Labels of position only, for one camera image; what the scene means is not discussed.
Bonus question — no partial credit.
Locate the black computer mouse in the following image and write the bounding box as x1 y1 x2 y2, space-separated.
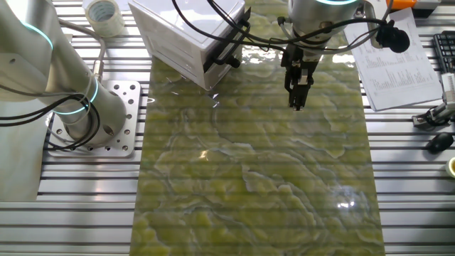
425 132 455 154

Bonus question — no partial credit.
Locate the orange block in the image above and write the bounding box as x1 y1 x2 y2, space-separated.
385 0 417 11

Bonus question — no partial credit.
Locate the white plastic drawer cabinet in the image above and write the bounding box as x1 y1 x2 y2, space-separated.
127 0 252 92

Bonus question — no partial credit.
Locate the white plain drawer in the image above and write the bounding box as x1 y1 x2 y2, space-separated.
154 49 214 90

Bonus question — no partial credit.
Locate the black keyboard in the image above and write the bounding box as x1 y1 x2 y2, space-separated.
432 30 455 74

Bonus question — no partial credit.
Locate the black camera cable with plug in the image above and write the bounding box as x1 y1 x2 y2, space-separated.
208 0 411 54

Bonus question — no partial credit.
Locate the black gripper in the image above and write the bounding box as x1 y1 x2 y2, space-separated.
284 42 323 112

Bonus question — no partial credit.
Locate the white drawer with black handle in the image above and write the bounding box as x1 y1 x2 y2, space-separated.
149 6 252 74

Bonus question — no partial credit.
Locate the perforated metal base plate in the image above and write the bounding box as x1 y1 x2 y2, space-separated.
45 80 142 159

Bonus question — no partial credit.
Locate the grey hose with metal connector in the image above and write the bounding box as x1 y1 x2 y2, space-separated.
58 19 107 82

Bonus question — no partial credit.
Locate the black cable along arm base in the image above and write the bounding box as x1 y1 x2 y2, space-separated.
0 92 102 152

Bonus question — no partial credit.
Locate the clear tape roll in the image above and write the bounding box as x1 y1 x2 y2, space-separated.
84 0 126 38

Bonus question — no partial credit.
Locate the paper sheet with printed tables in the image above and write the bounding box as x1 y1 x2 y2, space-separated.
343 6 444 112

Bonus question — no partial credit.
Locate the green marble pattern mat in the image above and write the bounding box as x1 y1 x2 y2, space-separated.
129 0 387 256

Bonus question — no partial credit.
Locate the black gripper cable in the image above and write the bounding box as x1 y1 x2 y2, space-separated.
171 0 287 69

